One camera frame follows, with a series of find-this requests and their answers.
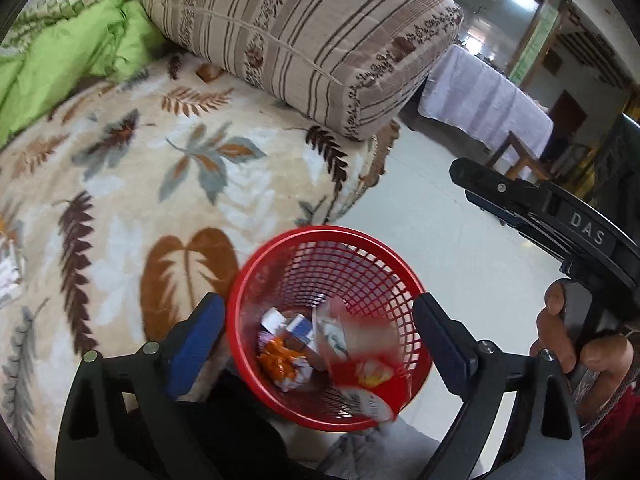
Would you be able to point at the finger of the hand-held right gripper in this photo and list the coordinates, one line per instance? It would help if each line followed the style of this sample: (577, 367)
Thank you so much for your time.
(500, 211)
(500, 185)

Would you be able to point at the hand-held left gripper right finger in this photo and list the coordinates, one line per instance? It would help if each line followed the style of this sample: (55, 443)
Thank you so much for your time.
(440, 345)

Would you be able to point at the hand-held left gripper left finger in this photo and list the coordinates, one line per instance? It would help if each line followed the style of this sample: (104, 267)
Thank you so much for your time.
(197, 345)

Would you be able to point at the white barcode box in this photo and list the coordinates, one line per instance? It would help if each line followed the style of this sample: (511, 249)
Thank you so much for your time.
(272, 320)

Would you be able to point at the orange snack wrapper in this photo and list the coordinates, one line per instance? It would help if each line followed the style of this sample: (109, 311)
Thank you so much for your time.
(280, 360)

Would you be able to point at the red white box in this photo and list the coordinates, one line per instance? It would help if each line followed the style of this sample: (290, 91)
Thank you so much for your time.
(370, 397)

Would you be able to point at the blue white carton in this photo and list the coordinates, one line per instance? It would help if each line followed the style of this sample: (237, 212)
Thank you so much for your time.
(301, 331)

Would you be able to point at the white green plastic bag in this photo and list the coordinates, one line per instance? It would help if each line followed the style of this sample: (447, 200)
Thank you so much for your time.
(330, 335)

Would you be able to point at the red plastic mesh basket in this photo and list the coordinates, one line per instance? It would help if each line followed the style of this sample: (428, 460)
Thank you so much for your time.
(327, 233)

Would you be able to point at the person's right hand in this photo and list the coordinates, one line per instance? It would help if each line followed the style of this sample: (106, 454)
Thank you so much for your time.
(555, 330)

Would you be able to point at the wooden chair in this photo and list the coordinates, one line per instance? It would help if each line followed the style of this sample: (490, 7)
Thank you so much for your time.
(520, 152)

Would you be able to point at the dark cabinet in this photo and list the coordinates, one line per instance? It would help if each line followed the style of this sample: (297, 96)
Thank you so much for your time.
(620, 160)

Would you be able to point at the table with white cloth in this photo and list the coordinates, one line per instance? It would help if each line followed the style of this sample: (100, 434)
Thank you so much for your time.
(480, 95)

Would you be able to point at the grey cloth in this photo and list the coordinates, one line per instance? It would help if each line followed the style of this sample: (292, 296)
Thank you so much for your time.
(380, 455)

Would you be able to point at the leaf-print blanket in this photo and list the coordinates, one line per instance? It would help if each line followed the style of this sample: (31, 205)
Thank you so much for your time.
(125, 240)

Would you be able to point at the packet at left edge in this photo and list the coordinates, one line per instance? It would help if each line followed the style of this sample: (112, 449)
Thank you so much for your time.
(10, 270)

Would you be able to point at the striped floral cushion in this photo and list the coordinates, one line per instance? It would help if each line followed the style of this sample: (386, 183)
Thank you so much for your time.
(300, 35)

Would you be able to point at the green quilt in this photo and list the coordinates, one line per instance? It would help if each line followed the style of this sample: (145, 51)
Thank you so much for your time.
(60, 60)

